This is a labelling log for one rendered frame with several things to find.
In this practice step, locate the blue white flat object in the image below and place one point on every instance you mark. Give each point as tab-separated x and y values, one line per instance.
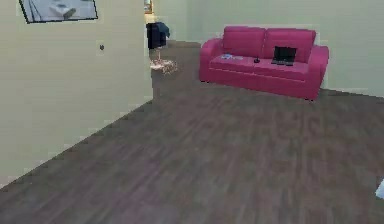
231	57

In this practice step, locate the small black round object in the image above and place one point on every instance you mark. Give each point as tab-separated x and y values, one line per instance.
256	60

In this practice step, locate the dark blue chair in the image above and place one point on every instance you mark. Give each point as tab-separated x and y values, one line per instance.
156	34

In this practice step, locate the pink sofa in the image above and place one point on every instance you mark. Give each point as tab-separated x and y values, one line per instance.
273	75

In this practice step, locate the black laptop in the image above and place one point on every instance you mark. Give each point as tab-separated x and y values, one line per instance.
284	55

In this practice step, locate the white object at floor edge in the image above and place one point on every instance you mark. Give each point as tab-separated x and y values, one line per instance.
380	190

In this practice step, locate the orange framed wall picture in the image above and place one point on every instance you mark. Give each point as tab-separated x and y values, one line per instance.
148	6

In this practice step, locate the black framed wall picture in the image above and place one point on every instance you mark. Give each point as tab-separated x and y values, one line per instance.
60	10

